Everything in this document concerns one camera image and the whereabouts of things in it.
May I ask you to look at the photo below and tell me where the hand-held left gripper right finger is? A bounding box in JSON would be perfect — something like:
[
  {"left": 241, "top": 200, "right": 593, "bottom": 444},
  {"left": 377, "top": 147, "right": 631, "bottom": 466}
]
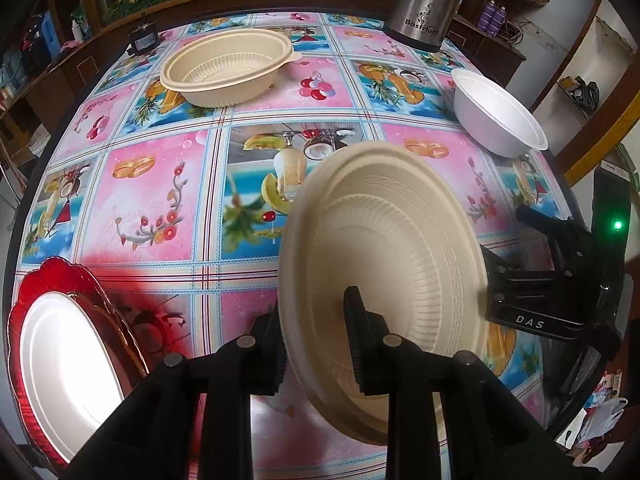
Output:
[{"left": 344, "top": 286, "right": 576, "bottom": 480}]

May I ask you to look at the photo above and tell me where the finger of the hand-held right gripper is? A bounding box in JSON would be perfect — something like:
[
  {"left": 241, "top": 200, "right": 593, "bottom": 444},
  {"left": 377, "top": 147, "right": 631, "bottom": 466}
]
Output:
[
  {"left": 479, "top": 244, "right": 588, "bottom": 313},
  {"left": 516, "top": 204, "right": 596, "bottom": 273}
]

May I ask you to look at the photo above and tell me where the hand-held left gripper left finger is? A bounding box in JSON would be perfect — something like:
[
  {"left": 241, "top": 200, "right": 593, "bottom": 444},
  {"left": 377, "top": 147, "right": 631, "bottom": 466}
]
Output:
[{"left": 65, "top": 302, "right": 288, "bottom": 480}]

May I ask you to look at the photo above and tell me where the beige ribbed bowl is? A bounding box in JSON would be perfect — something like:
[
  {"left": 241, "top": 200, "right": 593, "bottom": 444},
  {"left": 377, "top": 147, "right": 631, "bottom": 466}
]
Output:
[
  {"left": 160, "top": 28, "right": 303, "bottom": 108},
  {"left": 276, "top": 141, "right": 491, "bottom": 446}
]

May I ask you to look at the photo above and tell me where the red scalloped plate gold rim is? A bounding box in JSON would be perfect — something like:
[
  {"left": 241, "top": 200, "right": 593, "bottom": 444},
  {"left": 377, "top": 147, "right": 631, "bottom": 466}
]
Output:
[
  {"left": 15, "top": 256, "right": 151, "bottom": 376},
  {"left": 7, "top": 287, "right": 151, "bottom": 468}
]

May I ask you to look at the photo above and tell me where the black round table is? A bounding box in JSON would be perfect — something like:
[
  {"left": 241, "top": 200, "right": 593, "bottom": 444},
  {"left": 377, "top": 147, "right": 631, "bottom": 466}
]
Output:
[{"left": 0, "top": 7, "right": 631, "bottom": 461}]

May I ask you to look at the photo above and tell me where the dark bag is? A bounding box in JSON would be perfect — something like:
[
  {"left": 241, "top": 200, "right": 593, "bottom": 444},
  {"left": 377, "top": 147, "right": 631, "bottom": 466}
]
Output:
[{"left": 560, "top": 75, "right": 601, "bottom": 116}]

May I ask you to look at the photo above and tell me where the brown wooden shelf unit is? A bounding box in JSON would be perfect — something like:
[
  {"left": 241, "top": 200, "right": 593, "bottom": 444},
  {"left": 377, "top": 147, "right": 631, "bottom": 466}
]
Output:
[{"left": 450, "top": 0, "right": 546, "bottom": 86}]

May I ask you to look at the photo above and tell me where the printed fruit tablecloth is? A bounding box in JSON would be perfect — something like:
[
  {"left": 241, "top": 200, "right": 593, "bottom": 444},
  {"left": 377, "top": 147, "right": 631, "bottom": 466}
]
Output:
[{"left": 17, "top": 10, "right": 576, "bottom": 441}]

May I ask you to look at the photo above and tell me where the stainless steel thermos jug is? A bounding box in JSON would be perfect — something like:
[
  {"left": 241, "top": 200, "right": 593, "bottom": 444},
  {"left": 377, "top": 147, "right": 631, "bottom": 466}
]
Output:
[{"left": 384, "top": 0, "right": 473, "bottom": 53}]

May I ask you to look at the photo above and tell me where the small black device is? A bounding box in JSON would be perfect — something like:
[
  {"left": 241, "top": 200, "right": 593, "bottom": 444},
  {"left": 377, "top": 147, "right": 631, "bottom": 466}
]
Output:
[{"left": 126, "top": 12, "right": 161, "bottom": 56}]

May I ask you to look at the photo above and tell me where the brown wooden cabinet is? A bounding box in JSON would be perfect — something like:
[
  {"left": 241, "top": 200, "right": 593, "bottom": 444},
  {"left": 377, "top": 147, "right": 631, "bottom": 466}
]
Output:
[{"left": 0, "top": 10, "right": 111, "bottom": 161}]

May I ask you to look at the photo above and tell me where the blue water jug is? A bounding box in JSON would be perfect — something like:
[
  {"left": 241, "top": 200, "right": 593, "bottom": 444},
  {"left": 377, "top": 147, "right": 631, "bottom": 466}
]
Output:
[{"left": 0, "top": 50, "right": 23, "bottom": 91}]

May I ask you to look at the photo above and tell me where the black jug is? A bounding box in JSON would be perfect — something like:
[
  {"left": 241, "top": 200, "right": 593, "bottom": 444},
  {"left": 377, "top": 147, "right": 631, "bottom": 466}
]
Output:
[{"left": 20, "top": 15, "right": 48, "bottom": 71}]

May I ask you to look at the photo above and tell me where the blue plastic canister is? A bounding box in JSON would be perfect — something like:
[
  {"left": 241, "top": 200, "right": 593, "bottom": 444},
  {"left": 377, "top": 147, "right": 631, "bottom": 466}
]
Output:
[{"left": 40, "top": 10, "right": 58, "bottom": 53}]

